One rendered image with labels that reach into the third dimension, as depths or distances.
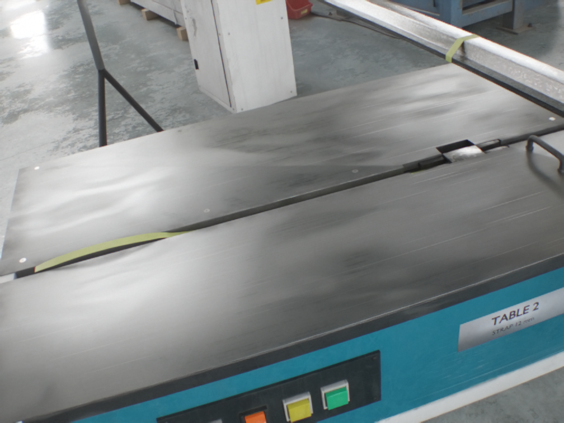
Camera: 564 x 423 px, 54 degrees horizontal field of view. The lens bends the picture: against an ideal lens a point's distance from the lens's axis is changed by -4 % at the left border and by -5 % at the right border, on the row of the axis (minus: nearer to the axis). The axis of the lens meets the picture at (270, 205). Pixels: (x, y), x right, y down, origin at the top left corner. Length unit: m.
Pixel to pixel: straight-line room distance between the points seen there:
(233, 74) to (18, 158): 1.14
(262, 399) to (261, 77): 2.28
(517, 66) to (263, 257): 0.37
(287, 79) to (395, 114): 1.92
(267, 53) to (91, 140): 0.96
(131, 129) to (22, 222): 2.05
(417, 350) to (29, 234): 0.55
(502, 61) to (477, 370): 0.38
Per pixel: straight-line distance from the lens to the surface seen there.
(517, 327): 0.75
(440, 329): 0.67
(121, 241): 0.77
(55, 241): 0.83
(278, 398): 0.64
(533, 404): 1.48
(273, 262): 0.68
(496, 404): 1.46
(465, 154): 0.87
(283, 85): 2.87
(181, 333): 0.63
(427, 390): 0.75
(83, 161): 1.02
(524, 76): 0.71
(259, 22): 2.73
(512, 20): 3.72
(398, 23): 0.91
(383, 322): 0.62
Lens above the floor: 1.17
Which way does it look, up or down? 34 degrees down
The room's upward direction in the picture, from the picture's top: 9 degrees counter-clockwise
